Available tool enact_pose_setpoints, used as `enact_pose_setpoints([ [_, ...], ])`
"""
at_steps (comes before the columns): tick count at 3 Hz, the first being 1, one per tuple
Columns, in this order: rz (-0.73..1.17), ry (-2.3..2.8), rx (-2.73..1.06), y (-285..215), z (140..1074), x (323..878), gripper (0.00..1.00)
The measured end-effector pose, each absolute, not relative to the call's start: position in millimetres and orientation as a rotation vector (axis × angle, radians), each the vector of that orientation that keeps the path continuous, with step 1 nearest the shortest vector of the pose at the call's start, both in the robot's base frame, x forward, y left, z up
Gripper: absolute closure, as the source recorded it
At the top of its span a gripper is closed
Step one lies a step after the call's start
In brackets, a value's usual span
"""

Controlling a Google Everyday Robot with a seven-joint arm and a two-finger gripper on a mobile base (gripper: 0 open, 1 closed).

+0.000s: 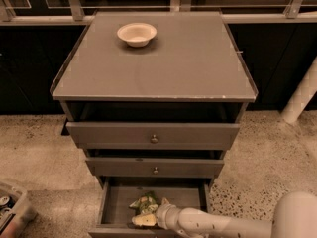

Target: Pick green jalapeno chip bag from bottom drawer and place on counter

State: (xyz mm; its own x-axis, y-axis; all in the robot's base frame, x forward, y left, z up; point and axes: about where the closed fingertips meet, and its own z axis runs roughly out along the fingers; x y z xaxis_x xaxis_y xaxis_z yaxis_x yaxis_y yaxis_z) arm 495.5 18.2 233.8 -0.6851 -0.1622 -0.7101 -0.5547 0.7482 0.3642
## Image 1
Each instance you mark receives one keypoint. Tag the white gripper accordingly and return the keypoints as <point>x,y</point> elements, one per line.
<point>163,212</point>

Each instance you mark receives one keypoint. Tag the green jalapeno chip bag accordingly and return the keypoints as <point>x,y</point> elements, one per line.
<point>147,203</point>

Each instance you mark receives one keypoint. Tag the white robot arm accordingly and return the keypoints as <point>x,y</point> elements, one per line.
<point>295,216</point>

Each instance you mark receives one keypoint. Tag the brass middle drawer knob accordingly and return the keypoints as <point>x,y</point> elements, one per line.
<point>155,170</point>

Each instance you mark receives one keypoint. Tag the brass drawer knob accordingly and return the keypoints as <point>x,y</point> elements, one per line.
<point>155,170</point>
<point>154,139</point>

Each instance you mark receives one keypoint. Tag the bottom grey drawer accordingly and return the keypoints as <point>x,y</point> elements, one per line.
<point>115,216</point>

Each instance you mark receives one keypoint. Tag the grey drawer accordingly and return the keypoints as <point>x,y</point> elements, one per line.
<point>143,167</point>
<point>171,136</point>
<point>115,216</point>

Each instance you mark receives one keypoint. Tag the middle grey drawer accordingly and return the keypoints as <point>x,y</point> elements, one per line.
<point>143,167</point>

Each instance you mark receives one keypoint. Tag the brass top drawer knob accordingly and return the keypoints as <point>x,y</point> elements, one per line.
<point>154,139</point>

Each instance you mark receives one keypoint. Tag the top grey drawer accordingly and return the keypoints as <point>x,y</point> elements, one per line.
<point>171,136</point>

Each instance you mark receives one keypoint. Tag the grey drawer cabinet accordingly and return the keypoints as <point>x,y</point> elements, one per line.
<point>190,72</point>

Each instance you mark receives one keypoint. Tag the clear plastic storage bin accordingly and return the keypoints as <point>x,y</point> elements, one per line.
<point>16,211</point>

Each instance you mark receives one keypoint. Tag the white paper bowl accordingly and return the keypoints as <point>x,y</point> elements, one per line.
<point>137,35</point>

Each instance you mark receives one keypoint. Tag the metal window railing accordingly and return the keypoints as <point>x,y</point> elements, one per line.
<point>295,11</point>

